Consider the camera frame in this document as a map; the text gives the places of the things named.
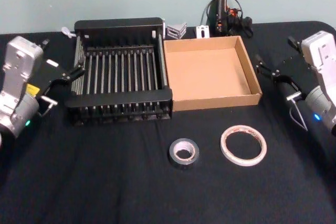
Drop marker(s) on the shallow brown cardboard tray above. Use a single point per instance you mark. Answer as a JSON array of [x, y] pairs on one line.
[[204, 66]]

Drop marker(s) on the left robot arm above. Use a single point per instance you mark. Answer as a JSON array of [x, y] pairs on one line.
[[18, 82]]

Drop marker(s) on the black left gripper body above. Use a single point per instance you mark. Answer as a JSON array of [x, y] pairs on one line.
[[48, 73]]

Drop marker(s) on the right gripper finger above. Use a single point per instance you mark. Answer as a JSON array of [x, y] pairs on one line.
[[266, 69], [294, 42]]

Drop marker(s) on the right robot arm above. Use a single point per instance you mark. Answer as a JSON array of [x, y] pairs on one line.
[[323, 77]]

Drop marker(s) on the roll of white tape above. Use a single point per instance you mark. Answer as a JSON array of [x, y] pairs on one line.
[[244, 162]]

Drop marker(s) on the small white three-armed plastic piece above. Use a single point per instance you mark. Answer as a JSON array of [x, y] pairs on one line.
[[66, 32]]

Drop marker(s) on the black table cloth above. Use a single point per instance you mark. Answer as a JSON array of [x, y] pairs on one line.
[[105, 182]]

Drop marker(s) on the black rack with steel bars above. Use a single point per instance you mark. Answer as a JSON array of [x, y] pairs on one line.
[[118, 26]]

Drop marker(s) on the roll of silver tape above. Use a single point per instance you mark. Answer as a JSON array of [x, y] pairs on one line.
[[176, 161]]

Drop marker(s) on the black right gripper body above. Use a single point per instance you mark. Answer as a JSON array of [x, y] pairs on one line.
[[296, 77]]

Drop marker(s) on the white slotted plastic plate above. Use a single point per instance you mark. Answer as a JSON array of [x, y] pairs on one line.
[[202, 32]]

